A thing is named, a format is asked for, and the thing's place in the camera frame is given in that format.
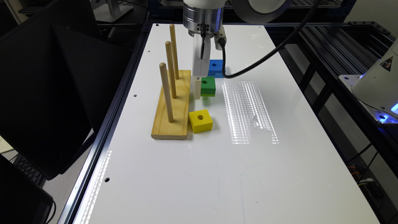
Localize blue wooden block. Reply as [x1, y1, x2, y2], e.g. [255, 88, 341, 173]
[208, 60, 223, 78]

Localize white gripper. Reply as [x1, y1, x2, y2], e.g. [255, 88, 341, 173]
[192, 34, 211, 100]

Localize far wooden peg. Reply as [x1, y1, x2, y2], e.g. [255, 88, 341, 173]
[169, 24, 179, 80]

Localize wooden peg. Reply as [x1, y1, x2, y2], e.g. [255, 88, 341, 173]
[165, 41, 177, 99]
[169, 24, 179, 80]
[159, 62, 174, 123]

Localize green wooden block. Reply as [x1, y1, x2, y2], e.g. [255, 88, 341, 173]
[201, 76, 216, 96]

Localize yellow wooden block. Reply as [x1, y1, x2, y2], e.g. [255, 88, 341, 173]
[188, 109, 213, 134]

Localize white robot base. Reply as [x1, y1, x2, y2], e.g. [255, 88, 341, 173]
[339, 42, 397, 125]

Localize wooden base board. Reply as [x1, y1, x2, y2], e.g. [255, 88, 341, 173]
[151, 70, 191, 140]

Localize black keyboard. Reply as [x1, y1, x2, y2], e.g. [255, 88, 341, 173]
[13, 154, 45, 187]

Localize monitor stand silver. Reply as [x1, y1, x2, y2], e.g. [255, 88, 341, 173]
[93, 0, 134, 22]

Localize near wooden peg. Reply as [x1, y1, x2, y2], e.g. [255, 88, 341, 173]
[159, 62, 174, 123]

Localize middle wooden peg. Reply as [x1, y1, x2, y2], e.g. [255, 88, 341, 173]
[165, 41, 177, 99]

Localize black aluminium frame rails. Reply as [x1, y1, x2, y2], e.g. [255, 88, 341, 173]
[279, 21, 398, 175]

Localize black monitor left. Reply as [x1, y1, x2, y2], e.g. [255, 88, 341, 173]
[1, 0, 131, 180]

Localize black laptop corner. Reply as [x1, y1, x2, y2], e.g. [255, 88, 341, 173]
[1, 156, 53, 224]

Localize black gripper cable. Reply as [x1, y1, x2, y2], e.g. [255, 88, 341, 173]
[220, 0, 323, 79]

